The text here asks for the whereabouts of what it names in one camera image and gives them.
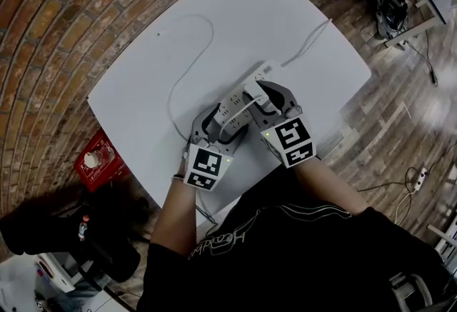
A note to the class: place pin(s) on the small bottle red cap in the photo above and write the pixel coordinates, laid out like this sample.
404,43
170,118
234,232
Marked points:
83,230

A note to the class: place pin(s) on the person's black shirt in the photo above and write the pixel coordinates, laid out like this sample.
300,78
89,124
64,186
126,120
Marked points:
285,260

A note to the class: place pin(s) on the white metal rack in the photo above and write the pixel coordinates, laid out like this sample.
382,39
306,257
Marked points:
446,242

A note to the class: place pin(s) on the thin wrist band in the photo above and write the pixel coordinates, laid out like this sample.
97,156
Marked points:
177,177

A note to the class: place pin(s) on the clear bottle white cap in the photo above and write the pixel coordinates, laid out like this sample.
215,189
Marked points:
92,160

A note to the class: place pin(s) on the black backpack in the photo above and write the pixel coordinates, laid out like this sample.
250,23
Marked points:
392,10

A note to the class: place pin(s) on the white power strip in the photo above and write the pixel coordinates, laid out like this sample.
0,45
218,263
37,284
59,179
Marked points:
232,107

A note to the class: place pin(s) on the black bag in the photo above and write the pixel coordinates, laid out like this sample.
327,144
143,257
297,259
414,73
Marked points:
39,232

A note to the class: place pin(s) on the person's right forearm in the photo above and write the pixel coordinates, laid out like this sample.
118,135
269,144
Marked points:
328,185

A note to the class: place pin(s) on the red fire extinguisher box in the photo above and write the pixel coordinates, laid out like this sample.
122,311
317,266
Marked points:
96,179

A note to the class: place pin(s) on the person's left forearm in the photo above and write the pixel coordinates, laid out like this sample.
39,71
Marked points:
175,217

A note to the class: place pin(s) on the white printed box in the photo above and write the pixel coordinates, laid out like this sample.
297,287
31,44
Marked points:
55,275

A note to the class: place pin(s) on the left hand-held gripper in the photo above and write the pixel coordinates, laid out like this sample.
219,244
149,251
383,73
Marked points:
205,167

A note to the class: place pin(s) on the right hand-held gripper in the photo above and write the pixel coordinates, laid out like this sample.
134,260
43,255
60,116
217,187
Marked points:
289,141

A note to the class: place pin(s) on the white table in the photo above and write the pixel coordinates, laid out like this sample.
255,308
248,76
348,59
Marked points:
250,18

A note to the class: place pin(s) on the small white floor socket strip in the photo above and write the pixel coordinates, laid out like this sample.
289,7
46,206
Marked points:
421,178

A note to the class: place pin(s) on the grey metal chair frame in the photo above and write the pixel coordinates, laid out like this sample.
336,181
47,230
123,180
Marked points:
410,291

